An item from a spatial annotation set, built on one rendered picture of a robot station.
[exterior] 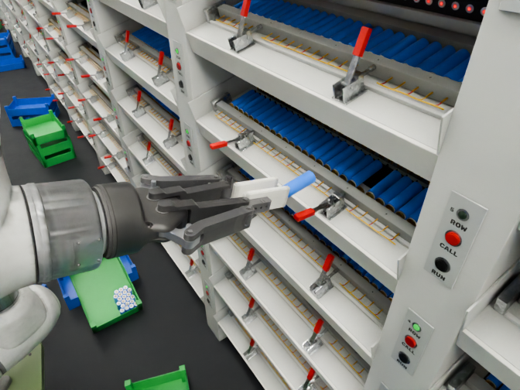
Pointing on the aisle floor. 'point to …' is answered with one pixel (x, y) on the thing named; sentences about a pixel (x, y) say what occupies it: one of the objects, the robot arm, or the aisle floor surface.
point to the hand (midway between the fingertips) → (259, 194)
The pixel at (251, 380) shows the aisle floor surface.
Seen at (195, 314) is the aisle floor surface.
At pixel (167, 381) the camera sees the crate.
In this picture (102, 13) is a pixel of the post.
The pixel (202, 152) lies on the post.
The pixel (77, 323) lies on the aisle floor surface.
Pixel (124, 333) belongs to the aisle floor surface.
